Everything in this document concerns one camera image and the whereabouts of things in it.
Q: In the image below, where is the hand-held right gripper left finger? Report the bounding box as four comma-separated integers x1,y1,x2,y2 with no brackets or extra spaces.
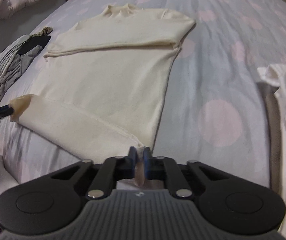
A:
51,146,137,201

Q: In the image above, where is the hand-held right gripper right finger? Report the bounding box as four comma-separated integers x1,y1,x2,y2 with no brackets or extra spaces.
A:
144,147,230,201

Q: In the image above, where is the cream knit sweater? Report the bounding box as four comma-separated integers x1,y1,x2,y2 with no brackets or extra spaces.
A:
9,3,197,188

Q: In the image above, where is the grey garment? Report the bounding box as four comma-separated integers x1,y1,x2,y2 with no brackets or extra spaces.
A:
0,35,46,101

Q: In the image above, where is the white sock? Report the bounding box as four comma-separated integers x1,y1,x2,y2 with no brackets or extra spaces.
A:
0,153,20,196

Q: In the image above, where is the black garment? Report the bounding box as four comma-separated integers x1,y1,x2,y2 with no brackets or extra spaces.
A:
18,35,52,56

